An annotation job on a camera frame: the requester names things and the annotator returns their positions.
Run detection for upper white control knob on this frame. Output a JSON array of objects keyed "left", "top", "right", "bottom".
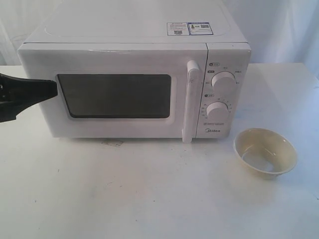
[{"left": 211, "top": 71, "right": 236, "bottom": 93}]

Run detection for white control knob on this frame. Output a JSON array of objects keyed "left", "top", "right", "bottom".
[
  {"left": 206, "top": 102, "right": 229, "bottom": 122},
  {"left": 211, "top": 71, "right": 236, "bottom": 93}
]

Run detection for clear tape patch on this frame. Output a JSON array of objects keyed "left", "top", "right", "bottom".
[{"left": 101, "top": 139, "right": 123, "bottom": 147}]

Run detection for white microwave oven body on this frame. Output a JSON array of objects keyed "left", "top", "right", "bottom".
[{"left": 23, "top": 0, "right": 251, "bottom": 139}]

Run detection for blue white label sticker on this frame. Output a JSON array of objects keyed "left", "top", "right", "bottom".
[{"left": 167, "top": 22, "right": 213, "bottom": 36}]

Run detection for white microwave oven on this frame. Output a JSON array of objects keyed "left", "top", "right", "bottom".
[{"left": 18, "top": 43, "right": 208, "bottom": 142}]

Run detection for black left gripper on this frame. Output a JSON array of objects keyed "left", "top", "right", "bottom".
[{"left": 0, "top": 74, "right": 58, "bottom": 122}]

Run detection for lower white control knob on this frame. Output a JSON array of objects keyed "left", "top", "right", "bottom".
[{"left": 206, "top": 102, "right": 229, "bottom": 122}]

